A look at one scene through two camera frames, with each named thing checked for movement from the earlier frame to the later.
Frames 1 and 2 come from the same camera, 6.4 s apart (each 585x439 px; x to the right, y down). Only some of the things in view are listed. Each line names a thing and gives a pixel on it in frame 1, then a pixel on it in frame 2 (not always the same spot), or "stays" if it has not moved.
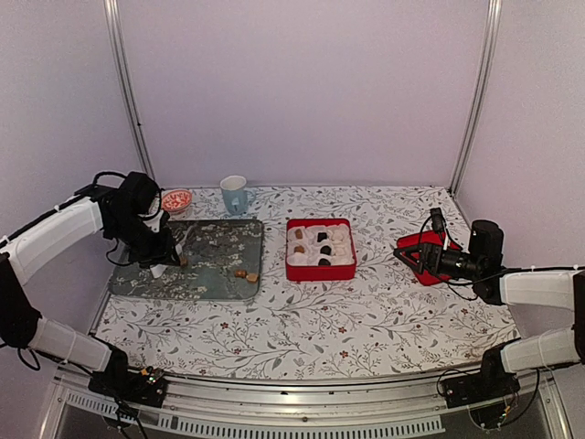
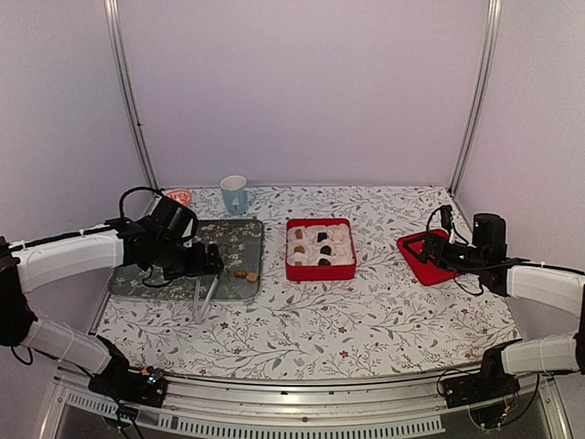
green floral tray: [225, 261] stays
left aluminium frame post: [128, 85] stays
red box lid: [430, 237] stays
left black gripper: [163, 252] → [198, 267]
